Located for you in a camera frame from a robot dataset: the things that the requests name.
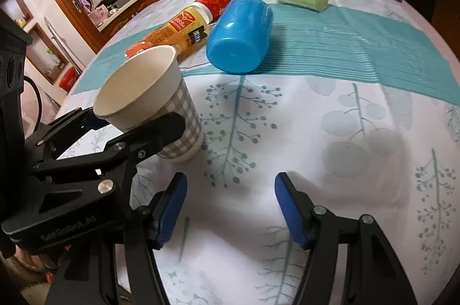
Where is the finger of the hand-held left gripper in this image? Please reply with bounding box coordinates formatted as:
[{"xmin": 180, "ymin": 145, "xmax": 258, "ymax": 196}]
[
  {"xmin": 32, "ymin": 112, "xmax": 187, "ymax": 217},
  {"xmin": 24, "ymin": 107, "xmax": 110, "ymax": 162}
]

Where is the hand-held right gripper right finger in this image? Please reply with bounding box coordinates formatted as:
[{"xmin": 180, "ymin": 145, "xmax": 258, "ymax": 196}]
[{"xmin": 275, "ymin": 172, "xmax": 418, "ymax": 305}]

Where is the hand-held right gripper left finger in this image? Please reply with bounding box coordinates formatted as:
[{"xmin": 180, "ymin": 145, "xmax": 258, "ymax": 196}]
[{"xmin": 48, "ymin": 172, "xmax": 188, "ymax": 305}]

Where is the grey checked paper cup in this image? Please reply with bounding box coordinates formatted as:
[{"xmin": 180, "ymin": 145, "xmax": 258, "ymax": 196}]
[{"xmin": 93, "ymin": 45, "xmax": 206, "ymax": 163}]

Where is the blue plastic cup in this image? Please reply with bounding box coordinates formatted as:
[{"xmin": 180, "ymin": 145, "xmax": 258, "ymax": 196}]
[{"xmin": 206, "ymin": 0, "xmax": 274, "ymax": 75}]

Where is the red paper cup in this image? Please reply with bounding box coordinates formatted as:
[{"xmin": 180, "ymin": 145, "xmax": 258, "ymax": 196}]
[{"xmin": 195, "ymin": 0, "xmax": 237, "ymax": 22}]

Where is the red bucket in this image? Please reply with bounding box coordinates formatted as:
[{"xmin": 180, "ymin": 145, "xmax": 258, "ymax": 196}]
[{"xmin": 58, "ymin": 70, "xmax": 82, "ymax": 93}]

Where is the white leaf print tablecloth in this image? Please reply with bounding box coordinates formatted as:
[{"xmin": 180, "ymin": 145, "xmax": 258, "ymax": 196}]
[{"xmin": 54, "ymin": 0, "xmax": 460, "ymax": 305}]

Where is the orange juice bottle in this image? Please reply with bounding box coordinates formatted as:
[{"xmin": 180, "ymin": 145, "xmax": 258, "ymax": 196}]
[{"xmin": 124, "ymin": 2, "xmax": 212, "ymax": 59}]

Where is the pink hanging towel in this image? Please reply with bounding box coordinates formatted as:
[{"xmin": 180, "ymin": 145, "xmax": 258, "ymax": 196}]
[{"xmin": 73, "ymin": 0, "xmax": 93, "ymax": 16}]

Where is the teal striped placemat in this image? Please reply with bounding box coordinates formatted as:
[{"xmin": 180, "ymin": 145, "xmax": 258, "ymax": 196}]
[{"xmin": 66, "ymin": 1, "xmax": 455, "ymax": 108}]

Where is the black cable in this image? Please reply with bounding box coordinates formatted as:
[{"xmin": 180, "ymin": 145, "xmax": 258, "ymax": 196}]
[{"xmin": 24, "ymin": 77, "xmax": 45, "ymax": 133}]

